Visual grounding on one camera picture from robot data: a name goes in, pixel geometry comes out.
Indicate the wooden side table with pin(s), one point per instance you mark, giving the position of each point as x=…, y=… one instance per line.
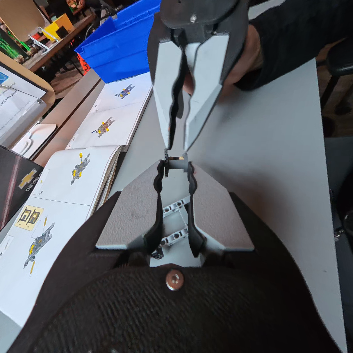
x=63, y=37

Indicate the black office chair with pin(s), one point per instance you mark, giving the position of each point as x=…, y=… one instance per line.
x=339, y=63

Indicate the grey lego frame assembly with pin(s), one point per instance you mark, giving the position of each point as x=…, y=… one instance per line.
x=173, y=205

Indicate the instruction sign stand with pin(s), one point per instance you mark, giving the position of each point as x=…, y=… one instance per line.
x=16, y=104

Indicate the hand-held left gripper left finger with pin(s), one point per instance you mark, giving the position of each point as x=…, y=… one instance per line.
x=132, y=217

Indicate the black lego set box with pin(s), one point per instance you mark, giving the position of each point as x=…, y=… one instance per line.
x=13, y=179

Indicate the yellow box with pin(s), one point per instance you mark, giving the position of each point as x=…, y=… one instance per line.
x=55, y=27

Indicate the blue plastic bin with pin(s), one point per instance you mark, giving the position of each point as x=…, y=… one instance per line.
x=118, y=49

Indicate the dark box green print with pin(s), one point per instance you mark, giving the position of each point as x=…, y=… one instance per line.
x=8, y=44

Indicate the beige rounded board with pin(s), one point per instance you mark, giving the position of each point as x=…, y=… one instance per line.
x=19, y=13

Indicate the white flat tray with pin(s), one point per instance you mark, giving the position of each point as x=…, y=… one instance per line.
x=41, y=132

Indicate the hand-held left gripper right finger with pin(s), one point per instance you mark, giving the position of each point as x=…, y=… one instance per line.
x=217, y=217

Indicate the person's right forearm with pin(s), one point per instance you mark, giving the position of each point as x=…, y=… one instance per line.
x=297, y=35

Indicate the person's right hand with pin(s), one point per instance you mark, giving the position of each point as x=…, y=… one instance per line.
x=251, y=60

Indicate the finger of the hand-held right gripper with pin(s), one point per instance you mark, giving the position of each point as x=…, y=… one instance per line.
x=209, y=71
x=165, y=77

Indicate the lego instruction booklet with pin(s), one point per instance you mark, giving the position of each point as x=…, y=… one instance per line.
x=69, y=176

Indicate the grey lego differential housing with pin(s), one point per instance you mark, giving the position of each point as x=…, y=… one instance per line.
x=176, y=165

